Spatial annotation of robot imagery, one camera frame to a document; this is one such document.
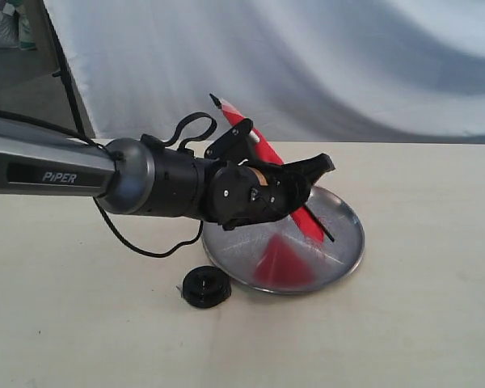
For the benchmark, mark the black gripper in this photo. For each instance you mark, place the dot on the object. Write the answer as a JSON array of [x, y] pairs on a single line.
[[257, 192]]

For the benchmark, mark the red flag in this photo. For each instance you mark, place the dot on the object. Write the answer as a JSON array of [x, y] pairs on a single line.
[[304, 218]]

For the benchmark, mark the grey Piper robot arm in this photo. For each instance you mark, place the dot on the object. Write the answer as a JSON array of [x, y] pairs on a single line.
[[146, 177]]

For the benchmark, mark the black round plastic knob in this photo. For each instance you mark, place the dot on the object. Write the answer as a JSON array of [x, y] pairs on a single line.
[[205, 287]]

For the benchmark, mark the round metal plate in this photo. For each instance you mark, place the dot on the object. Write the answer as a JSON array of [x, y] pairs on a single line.
[[278, 258]]

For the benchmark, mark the white backdrop cloth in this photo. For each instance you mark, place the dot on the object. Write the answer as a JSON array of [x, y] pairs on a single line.
[[301, 70]]

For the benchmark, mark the black backdrop stand pole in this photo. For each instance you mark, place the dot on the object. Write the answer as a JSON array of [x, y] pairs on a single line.
[[63, 73]]

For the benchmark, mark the white sacks in background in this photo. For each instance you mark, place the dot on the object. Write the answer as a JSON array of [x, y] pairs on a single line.
[[15, 28]]

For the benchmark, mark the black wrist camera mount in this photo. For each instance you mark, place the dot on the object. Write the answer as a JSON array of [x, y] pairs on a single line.
[[234, 145]]

